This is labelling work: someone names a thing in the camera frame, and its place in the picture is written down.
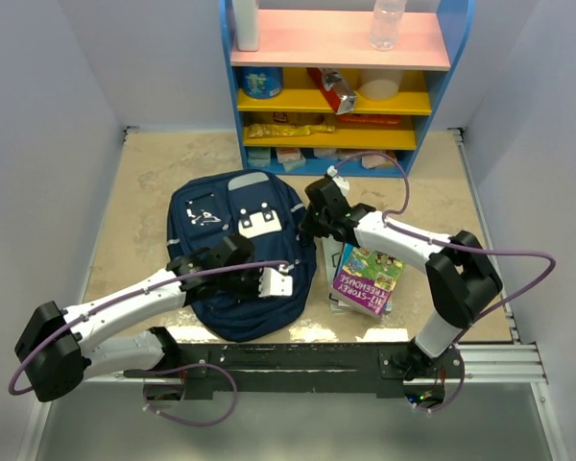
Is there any navy blue backpack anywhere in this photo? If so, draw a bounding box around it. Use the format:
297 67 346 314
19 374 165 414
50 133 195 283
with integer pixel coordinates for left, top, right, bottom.
166 169 317 342

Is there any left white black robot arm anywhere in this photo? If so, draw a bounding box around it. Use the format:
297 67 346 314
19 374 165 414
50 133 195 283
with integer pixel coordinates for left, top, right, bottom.
9 234 285 402

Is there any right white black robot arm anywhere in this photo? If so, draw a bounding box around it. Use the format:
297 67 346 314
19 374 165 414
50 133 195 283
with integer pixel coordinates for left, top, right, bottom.
300 175 503 380

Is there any orange pink sponge pack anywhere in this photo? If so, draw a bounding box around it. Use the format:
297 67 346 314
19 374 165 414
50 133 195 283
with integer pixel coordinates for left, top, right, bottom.
361 150 396 169

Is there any green sponge pack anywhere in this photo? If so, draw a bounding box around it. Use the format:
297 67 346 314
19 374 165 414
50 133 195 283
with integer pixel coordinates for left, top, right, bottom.
246 147 272 168

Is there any yellow snack bag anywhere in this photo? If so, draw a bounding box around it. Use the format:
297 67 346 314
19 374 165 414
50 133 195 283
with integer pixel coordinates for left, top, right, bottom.
246 123 336 139

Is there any stack of books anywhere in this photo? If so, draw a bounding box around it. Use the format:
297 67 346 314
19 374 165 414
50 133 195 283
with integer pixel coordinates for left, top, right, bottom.
322 238 404 319

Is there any orange flat box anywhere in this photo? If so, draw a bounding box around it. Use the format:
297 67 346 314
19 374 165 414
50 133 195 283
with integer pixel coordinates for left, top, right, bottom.
337 113 401 126

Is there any blue shelf unit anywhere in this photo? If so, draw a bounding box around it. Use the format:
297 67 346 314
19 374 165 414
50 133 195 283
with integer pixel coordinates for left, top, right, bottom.
219 1 475 177

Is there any red silver snack box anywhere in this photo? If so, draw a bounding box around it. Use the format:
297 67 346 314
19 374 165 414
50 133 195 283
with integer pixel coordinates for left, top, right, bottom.
306 67 357 115

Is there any white plastic tub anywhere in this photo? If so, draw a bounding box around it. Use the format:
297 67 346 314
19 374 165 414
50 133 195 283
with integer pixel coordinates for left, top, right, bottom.
357 69 404 101

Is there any blue round can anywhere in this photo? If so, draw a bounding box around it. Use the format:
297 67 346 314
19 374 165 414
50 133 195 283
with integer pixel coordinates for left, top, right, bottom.
242 66 283 100

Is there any clear plastic water bottle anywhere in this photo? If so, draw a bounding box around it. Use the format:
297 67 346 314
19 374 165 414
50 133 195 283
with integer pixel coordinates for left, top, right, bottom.
369 0 407 51

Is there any white cylinder bottle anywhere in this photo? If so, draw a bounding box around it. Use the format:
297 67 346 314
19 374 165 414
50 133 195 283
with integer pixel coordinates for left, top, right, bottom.
232 0 260 52

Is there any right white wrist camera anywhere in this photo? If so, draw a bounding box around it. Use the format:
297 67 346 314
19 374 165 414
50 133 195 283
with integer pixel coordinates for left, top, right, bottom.
325 165 350 197

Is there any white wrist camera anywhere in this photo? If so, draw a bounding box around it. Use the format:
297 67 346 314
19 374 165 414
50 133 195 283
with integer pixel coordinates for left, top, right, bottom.
258 267 294 299
325 165 350 197

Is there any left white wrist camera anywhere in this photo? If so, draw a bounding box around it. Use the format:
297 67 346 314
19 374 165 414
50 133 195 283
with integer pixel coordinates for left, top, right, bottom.
258 267 294 299

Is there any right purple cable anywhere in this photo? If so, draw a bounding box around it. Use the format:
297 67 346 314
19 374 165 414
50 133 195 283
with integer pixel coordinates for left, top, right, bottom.
326 151 557 414

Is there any purple cable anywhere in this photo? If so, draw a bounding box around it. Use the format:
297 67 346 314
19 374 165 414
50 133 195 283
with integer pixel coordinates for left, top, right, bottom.
326 151 557 414
8 259 291 425

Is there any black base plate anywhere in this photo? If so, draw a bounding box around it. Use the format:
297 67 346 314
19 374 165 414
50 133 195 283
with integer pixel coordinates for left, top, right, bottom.
122 341 464 401

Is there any aluminium frame rail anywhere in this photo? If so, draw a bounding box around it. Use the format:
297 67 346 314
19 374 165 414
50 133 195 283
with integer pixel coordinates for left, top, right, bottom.
459 343 547 384

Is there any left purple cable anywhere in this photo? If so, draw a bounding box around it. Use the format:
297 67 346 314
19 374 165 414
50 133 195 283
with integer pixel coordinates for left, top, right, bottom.
8 259 291 425

